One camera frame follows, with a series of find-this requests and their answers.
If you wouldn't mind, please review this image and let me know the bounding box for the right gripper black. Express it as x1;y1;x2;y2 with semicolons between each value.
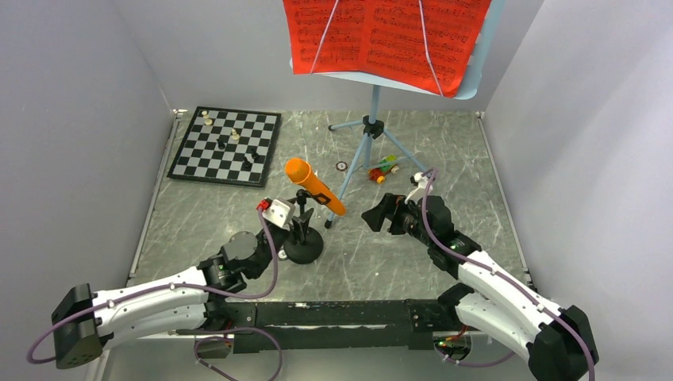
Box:
361;193;434;248

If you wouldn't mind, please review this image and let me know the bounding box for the black microphone stand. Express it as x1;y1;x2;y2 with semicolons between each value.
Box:
283;189;324;265

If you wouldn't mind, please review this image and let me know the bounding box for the orange toy microphone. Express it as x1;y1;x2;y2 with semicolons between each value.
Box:
285;157;346;216

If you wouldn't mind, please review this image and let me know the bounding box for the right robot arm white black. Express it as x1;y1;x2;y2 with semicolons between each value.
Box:
361;193;599;380

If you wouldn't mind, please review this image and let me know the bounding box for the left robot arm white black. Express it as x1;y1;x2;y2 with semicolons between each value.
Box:
51;199;313;369

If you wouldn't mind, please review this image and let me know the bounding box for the colourful toy brick car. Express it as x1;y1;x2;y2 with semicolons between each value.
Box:
368;155;399;184

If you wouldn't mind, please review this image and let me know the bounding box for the light blue music stand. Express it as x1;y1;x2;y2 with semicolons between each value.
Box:
289;0;507;229

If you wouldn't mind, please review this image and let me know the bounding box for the black white chessboard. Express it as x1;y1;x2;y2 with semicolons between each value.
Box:
167;106;282;188

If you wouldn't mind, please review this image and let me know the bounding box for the white chess pawn far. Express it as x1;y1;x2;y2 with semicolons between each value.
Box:
202;110;213;126

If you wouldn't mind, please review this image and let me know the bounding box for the red sheet music paper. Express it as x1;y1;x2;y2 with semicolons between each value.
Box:
282;0;493;99

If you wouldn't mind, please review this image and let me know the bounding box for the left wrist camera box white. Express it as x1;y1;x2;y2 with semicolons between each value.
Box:
257;198;295;230

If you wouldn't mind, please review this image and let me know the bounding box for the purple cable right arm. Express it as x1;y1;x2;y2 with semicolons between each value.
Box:
420;167;596;381

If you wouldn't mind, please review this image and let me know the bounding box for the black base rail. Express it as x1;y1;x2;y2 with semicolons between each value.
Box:
179;298;475;354

